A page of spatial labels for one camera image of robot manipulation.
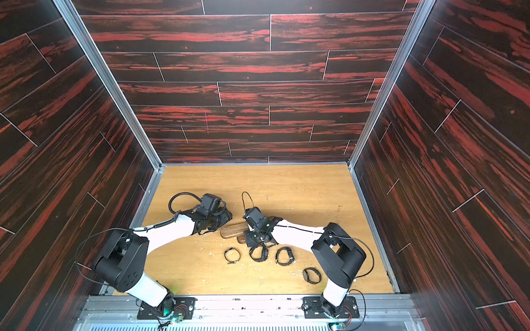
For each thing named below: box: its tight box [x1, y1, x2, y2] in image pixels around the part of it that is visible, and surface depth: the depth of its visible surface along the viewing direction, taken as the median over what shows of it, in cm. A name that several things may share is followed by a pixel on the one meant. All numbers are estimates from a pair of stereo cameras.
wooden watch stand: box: [220, 222, 250, 244], surface depth 87 cm
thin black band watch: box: [302, 267, 322, 285], surface depth 82 cm
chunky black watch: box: [248, 244, 269, 263], surface depth 86 cm
